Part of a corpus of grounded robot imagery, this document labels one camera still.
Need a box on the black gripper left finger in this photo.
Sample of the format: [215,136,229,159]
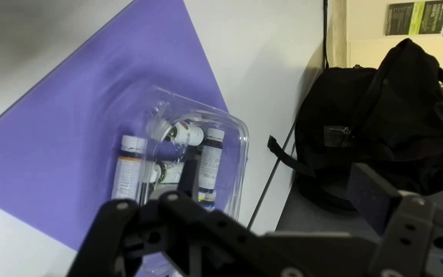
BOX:
[66,147,264,277]

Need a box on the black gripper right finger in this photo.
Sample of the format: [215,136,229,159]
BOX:
[346,164,443,277]

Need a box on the small white bottle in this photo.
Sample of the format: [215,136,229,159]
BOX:
[195,187,218,210]
[149,160,188,190]
[111,134,149,202]
[197,127,226,193]
[166,122,206,148]

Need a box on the pile of white batteries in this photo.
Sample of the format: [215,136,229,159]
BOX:
[109,83,252,228]

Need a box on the black duffel bag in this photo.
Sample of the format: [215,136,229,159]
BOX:
[266,37,443,214]

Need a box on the purple mat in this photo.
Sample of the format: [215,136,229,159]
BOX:
[0,0,251,277]

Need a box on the dark green wall poster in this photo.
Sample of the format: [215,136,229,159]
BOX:
[384,2,415,37]
[418,0,443,36]

